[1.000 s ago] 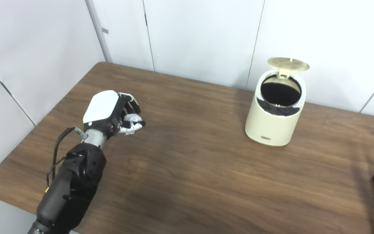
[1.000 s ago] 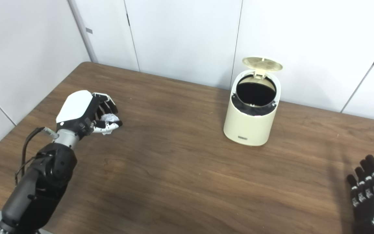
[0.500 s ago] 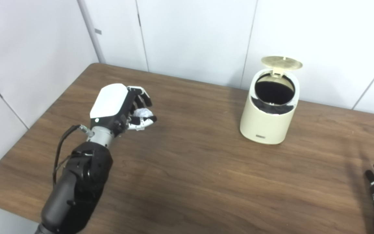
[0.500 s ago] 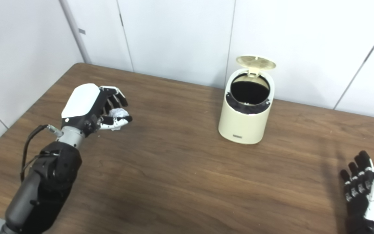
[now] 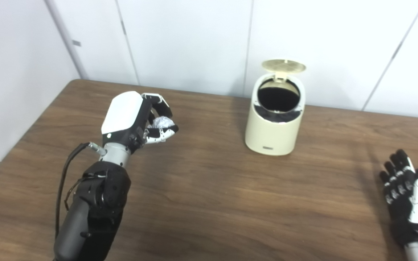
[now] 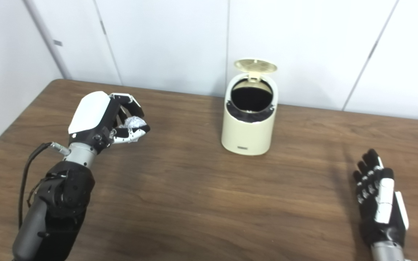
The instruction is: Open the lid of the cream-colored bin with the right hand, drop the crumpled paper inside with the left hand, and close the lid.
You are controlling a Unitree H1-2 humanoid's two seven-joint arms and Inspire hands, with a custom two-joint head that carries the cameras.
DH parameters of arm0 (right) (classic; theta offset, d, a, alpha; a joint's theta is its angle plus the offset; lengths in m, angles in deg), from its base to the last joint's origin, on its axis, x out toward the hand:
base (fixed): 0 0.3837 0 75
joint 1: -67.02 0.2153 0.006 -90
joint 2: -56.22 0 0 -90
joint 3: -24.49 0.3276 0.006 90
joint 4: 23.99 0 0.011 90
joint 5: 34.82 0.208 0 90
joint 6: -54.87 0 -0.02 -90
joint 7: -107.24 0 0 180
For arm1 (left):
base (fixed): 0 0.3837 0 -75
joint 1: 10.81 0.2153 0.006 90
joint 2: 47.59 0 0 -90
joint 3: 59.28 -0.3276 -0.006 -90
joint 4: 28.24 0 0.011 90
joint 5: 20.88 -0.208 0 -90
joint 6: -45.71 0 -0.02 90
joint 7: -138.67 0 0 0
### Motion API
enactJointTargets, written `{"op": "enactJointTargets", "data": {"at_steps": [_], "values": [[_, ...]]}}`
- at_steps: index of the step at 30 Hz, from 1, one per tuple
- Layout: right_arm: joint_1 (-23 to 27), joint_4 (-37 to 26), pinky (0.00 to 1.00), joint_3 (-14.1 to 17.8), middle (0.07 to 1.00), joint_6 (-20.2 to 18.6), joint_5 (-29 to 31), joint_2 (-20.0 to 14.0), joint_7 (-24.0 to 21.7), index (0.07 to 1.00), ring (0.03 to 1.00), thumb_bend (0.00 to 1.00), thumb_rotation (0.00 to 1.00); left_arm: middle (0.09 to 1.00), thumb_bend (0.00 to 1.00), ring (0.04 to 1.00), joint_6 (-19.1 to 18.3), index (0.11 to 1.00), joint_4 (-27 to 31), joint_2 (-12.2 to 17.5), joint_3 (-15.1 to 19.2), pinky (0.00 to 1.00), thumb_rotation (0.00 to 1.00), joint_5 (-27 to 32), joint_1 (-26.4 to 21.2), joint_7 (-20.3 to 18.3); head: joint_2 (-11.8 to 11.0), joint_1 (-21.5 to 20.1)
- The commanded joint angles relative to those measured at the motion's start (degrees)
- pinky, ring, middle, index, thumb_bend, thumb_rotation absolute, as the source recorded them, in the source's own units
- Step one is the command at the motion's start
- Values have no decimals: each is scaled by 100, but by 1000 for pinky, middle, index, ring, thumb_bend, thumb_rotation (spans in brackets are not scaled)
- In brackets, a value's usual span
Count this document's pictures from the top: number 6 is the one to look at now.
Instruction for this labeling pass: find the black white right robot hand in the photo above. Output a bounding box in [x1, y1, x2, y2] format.
[353, 149, 410, 249]

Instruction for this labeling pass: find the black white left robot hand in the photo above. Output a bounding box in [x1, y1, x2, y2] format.
[67, 91, 151, 154]

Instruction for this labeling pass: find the white paper ball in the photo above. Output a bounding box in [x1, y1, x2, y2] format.
[116, 116, 147, 142]

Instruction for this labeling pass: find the cream-colored lidded bin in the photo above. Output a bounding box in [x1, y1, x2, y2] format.
[221, 58, 279, 156]

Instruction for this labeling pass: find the grey wall corner post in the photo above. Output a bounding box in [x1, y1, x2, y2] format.
[24, 0, 72, 80]

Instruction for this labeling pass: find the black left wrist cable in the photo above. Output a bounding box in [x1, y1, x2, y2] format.
[18, 142, 71, 229]

